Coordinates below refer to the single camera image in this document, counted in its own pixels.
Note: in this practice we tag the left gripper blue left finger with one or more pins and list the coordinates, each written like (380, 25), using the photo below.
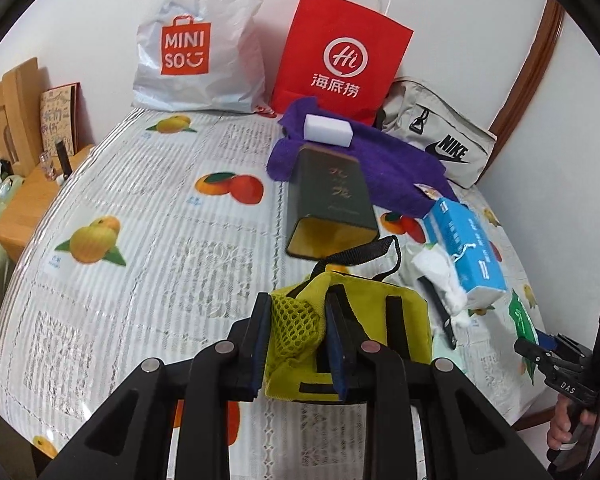
(253, 348)

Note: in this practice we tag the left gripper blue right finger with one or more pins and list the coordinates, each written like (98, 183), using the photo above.
(344, 336)

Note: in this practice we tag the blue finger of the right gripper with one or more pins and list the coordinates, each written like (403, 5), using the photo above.
(546, 341)

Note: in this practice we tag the yellow mesh pouch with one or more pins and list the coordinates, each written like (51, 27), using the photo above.
(318, 325)

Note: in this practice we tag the white tissue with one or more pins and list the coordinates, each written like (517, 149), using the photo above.
(434, 263)

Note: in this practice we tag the blue tissue pack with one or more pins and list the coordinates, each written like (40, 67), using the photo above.
(456, 229)

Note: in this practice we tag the dark green tea tin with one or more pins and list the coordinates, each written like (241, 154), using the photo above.
(328, 205)

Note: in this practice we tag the fruit print snack packet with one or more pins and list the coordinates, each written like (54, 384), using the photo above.
(429, 191)

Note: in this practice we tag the white sponge block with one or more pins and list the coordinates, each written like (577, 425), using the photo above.
(326, 130)

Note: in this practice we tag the person's right hand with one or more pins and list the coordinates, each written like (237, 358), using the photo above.
(559, 432)

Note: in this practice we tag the fruit print tablecloth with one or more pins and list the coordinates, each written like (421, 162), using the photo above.
(193, 264)

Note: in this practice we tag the purple towel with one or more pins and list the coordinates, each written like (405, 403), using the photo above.
(392, 168)

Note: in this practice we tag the grey Nike pouch bag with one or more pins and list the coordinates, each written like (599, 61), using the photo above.
(419, 116)

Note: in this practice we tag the white Miniso plastic bag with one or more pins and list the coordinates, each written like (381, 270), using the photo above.
(199, 55)

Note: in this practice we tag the patterned book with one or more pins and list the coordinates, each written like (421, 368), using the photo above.
(58, 115)

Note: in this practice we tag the red Haidilao paper bag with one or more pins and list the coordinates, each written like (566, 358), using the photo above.
(344, 54)

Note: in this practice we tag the wooden headboard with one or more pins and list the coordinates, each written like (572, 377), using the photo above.
(20, 137)

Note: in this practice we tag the brown wooden door frame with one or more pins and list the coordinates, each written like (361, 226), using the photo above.
(532, 71)

